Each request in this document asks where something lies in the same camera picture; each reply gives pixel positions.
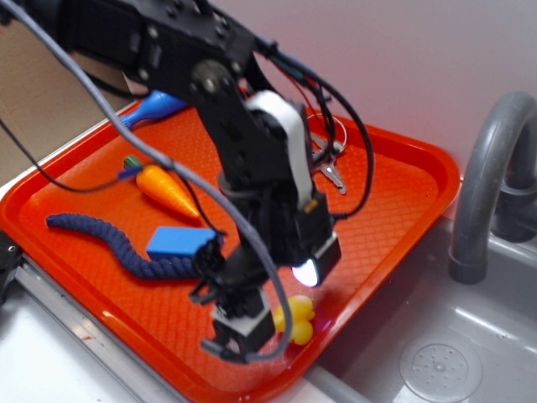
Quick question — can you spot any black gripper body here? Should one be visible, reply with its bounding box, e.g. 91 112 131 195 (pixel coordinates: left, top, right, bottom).
190 186 334 305

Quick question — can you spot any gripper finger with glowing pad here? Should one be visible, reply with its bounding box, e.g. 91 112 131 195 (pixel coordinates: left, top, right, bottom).
291 233 341 288
201 289 275 364

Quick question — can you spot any yellow rubber duck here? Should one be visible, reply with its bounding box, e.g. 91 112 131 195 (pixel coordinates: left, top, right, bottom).
273 295 315 346

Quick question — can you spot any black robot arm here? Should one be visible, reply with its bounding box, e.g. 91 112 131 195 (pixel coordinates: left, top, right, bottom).
1 1 341 364

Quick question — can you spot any silver key bunch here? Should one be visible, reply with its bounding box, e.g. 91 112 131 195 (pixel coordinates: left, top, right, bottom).
310 118 347 195

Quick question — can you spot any blue rectangular block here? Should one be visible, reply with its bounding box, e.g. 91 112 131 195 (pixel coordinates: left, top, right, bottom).
146 227 216 259

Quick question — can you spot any grey toy sink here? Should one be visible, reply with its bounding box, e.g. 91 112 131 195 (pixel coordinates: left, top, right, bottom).
306 219 536 402

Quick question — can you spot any orange toy carrot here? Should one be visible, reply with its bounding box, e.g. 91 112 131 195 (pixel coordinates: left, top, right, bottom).
123 154 201 219

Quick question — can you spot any red plastic tray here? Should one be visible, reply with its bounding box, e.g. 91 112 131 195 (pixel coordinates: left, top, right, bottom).
1 108 459 402

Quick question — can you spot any grey toy faucet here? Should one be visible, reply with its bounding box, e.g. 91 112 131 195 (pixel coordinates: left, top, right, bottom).
449 91 536 285

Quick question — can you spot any brown cardboard box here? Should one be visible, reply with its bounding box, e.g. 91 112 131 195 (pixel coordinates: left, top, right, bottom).
0 18 148 188

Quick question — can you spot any dark blue braided rope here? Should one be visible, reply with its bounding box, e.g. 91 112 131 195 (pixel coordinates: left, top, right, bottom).
45 212 202 281

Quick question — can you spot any white ribbon cable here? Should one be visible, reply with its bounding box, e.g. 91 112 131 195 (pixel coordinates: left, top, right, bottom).
245 90 315 207

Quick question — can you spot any thin black cable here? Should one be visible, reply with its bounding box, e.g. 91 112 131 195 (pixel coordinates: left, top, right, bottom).
259 39 376 220

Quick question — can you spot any grey cable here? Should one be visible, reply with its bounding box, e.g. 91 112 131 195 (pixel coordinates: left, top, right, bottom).
0 0 294 363

